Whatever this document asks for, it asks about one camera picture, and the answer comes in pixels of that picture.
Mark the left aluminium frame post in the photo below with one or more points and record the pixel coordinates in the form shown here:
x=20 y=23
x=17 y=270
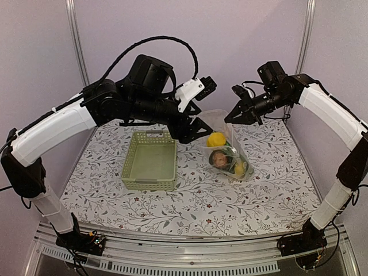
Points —
x=76 y=40

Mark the clear zip top bag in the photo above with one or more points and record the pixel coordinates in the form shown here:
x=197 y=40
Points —
x=215 y=119

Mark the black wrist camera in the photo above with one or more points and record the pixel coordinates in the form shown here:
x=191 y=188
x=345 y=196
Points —
x=271 y=74
x=152 y=74

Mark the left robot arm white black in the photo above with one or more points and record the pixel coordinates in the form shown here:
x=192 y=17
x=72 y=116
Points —
x=97 y=104

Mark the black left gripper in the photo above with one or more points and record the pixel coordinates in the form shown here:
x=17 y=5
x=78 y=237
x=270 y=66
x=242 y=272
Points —
x=178 y=130

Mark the yellow green pear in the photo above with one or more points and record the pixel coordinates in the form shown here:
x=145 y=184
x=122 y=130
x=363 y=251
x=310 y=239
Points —
x=239 y=170

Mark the right aluminium frame post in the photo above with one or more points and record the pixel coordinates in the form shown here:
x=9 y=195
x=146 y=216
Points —
x=306 y=35

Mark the pale green plastic basket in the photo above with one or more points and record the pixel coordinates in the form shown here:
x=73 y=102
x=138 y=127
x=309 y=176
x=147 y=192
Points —
x=151 y=162

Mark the aluminium front rail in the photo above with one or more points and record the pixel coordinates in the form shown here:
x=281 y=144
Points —
x=139 y=253

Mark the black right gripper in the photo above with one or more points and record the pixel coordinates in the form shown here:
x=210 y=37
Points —
x=246 y=118

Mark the yellow lemon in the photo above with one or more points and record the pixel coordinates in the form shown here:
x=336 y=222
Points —
x=216 y=139

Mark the brown shiitake mushroom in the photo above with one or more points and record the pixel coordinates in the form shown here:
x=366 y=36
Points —
x=219 y=160

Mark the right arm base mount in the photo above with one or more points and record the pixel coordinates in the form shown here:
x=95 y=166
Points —
x=308 y=240

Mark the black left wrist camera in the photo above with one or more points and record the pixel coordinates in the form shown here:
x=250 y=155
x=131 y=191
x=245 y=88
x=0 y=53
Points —
x=152 y=74

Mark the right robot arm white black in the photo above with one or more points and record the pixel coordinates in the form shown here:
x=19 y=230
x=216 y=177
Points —
x=310 y=94

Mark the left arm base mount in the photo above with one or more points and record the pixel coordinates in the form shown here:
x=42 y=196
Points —
x=92 y=243

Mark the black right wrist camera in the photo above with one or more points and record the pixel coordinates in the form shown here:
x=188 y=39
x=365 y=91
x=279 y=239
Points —
x=271 y=74

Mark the aluminium frame post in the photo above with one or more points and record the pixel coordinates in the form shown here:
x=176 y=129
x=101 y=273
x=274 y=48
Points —
x=76 y=40
x=306 y=35

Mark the green white bok choy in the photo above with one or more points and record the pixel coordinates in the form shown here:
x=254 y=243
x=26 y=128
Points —
x=228 y=160

